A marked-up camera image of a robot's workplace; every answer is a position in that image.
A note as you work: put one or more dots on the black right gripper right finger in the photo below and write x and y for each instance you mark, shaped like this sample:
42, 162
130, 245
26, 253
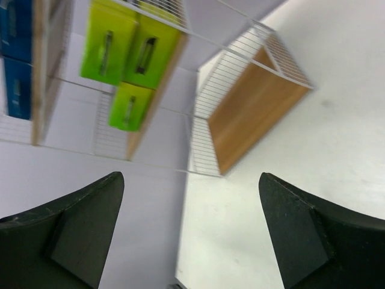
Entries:
319, 244

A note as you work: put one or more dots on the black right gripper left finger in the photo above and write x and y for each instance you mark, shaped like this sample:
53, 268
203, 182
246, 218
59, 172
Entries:
63, 243

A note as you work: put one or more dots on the green black Gillette Labs box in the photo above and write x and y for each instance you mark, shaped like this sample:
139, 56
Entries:
129, 106
150, 52
110, 31

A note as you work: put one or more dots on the blue Harry's razor box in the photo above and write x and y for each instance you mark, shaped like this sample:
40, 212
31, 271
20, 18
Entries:
18, 76

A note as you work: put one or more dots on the blue white Harry's box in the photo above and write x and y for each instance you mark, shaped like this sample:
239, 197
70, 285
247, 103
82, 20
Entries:
16, 29

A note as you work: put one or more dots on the white wire wooden shelf rack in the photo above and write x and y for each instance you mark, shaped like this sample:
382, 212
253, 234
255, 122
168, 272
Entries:
259, 45

